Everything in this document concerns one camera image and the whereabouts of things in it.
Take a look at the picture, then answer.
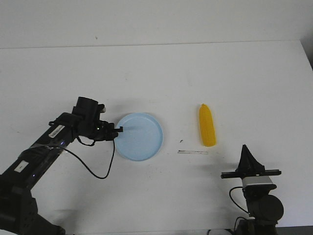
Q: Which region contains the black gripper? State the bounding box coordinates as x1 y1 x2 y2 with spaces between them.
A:
71 96 123 141
221 144 281 179

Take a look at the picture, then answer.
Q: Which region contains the light blue round plate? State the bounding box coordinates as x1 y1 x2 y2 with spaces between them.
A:
115 113 163 161

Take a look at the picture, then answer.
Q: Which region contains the yellow corn cob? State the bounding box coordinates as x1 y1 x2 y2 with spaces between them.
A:
199 104 216 147

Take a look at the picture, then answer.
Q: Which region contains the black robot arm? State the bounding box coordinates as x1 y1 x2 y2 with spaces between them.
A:
0 97 123 235
221 144 284 235

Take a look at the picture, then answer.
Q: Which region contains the grey tape strip on table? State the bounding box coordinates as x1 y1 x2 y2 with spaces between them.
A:
178 150 208 155

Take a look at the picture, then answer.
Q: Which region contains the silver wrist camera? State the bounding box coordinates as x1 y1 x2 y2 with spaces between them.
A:
242 176 277 190

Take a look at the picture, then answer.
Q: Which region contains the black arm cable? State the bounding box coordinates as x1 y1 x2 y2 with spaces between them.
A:
229 186 250 215
61 137 116 180

